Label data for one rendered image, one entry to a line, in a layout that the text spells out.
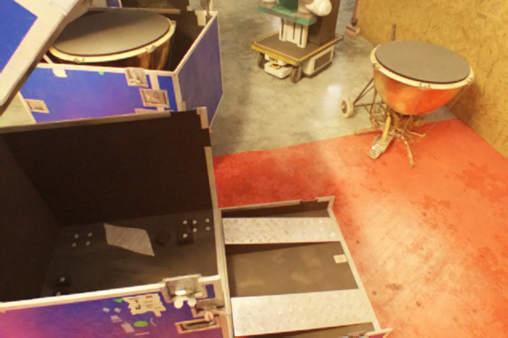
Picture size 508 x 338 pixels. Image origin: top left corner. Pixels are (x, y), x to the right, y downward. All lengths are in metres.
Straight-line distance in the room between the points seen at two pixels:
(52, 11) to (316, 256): 1.92
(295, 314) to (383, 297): 0.56
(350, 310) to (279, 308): 0.40
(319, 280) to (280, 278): 0.23
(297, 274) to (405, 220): 0.89
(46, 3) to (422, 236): 2.35
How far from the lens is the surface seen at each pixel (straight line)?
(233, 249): 2.05
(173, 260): 1.97
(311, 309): 1.92
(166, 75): 1.95
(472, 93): 3.56
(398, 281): 2.22
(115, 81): 2.13
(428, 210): 2.64
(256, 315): 1.82
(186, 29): 2.95
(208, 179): 1.92
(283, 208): 2.24
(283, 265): 2.08
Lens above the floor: 1.85
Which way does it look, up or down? 42 degrees down
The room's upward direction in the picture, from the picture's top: straight up
